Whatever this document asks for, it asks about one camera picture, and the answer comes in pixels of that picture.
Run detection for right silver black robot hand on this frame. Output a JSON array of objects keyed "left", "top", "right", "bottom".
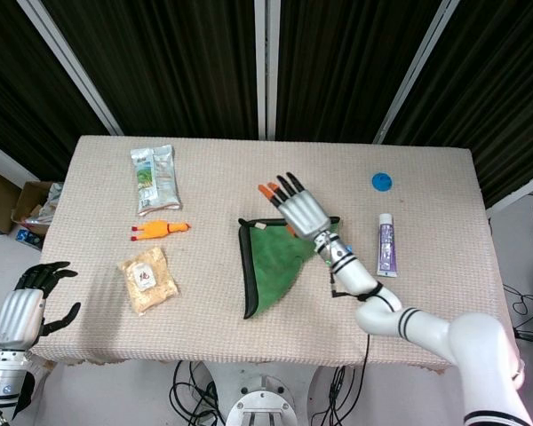
[{"left": 258, "top": 171, "right": 331, "bottom": 241}]

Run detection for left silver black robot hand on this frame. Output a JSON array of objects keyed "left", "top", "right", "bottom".
[{"left": 0, "top": 261, "right": 82, "bottom": 352}]

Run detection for black and green cloth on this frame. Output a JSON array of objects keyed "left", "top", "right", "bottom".
[{"left": 237, "top": 216, "right": 341, "bottom": 320}]

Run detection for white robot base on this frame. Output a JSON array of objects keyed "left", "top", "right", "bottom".
[{"left": 202, "top": 359, "right": 338, "bottom": 426}]

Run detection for blue round cap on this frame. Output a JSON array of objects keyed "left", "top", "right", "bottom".
[{"left": 370, "top": 171, "right": 394, "bottom": 193}]

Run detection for purple white tube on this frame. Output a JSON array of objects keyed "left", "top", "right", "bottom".
[{"left": 376, "top": 213, "right": 401, "bottom": 279}]

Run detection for cardboard box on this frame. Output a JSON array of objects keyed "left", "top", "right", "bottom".
[{"left": 0, "top": 163, "right": 54, "bottom": 236}]

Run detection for clear bag of beige grains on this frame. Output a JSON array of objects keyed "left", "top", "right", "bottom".
[{"left": 116, "top": 247, "right": 179, "bottom": 317}]

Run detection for orange rubber chicken toy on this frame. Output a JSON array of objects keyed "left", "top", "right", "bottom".
[{"left": 131, "top": 219, "right": 192, "bottom": 242}]

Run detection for silver green snack bag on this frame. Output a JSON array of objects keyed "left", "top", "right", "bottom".
[{"left": 130, "top": 144, "right": 184, "bottom": 217}]

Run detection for beige woven tablecloth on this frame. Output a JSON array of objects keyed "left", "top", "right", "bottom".
[{"left": 28, "top": 135, "right": 519, "bottom": 372}]

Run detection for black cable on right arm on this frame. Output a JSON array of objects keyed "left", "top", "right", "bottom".
[{"left": 330, "top": 270, "right": 386, "bottom": 378}]

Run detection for white frame post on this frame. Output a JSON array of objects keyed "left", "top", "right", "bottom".
[
  {"left": 253, "top": 0, "right": 281, "bottom": 140},
  {"left": 372, "top": 0, "right": 461, "bottom": 145},
  {"left": 16, "top": 0, "right": 124, "bottom": 136}
]

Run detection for black cables on floor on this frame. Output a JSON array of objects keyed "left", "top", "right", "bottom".
[{"left": 171, "top": 359, "right": 227, "bottom": 426}]

